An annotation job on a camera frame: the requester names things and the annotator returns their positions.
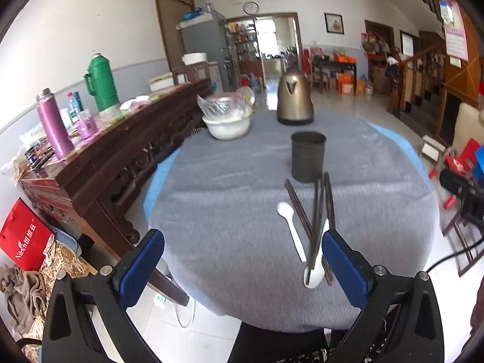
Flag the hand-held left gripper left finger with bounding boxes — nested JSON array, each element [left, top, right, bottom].
[[41, 229, 166, 363]]

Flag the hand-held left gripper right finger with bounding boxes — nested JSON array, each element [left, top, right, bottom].
[[321, 230, 445, 363]]

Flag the large white plastic spoon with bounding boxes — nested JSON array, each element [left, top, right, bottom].
[[303, 218, 330, 289]]

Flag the dark wooden chopstick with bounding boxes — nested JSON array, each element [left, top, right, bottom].
[[306, 177, 321, 278], [310, 176, 325, 276], [324, 172, 336, 232], [289, 179, 334, 285], [284, 179, 330, 286]]

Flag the small white plastic spoon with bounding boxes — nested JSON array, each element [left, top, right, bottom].
[[277, 202, 307, 263]]

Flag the dark metal utensil holder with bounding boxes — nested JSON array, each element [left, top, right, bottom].
[[290, 131, 327, 183]]

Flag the red child chair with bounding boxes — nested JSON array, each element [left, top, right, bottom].
[[429, 138, 483, 209]]

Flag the beige armchair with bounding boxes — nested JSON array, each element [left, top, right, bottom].
[[451, 102, 484, 152]]

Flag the person's dark patterned pants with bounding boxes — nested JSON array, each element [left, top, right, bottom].
[[226, 321, 379, 363]]

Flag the grey tablecloth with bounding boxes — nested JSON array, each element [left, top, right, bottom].
[[149, 109, 442, 334]]

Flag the carved dark wooden sideboard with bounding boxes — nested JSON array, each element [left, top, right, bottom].
[[18, 79, 212, 308]]

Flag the brown crumpled cloth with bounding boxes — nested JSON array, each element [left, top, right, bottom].
[[0, 265, 48, 334]]

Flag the wooden staircase railing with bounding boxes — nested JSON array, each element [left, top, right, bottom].
[[387, 41, 456, 122]]

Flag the red paper bag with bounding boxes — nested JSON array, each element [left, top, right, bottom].
[[0, 198, 56, 273]]

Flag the purple mug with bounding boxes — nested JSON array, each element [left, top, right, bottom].
[[77, 109, 100, 140]]

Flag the white plastic bowl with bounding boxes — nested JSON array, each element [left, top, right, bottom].
[[202, 111, 252, 141]]

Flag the purple thermos flask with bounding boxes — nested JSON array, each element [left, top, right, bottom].
[[36, 88, 75, 161]]

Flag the pink cloth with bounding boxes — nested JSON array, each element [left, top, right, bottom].
[[119, 95, 152, 111]]

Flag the bronze electric kettle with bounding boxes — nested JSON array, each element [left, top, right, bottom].
[[277, 69, 315, 126]]

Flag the clear plastic bag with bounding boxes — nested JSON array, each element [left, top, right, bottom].
[[197, 86, 257, 120]]

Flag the dark wooden side table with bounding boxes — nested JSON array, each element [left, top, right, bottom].
[[310, 60, 358, 96]]

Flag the green thermos jug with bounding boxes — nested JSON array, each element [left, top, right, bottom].
[[83, 53, 121, 113]]

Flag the grey refrigerator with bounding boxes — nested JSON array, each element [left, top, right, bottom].
[[179, 9, 232, 92]]

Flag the brown wooden door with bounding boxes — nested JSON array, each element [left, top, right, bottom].
[[153, 0, 196, 73]]

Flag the brown wooden chair frame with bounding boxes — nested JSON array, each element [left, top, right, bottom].
[[442, 212, 484, 277]]

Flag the black cable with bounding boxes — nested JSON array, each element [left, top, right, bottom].
[[427, 234, 484, 273]]

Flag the white floor cable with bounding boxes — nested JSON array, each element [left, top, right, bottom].
[[153, 294, 196, 329]]

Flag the wall calendar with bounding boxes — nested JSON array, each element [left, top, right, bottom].
[[439, 0, 470, 61]]

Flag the framed wall picture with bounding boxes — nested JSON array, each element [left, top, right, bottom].
[[324, 13, 344, 35]]

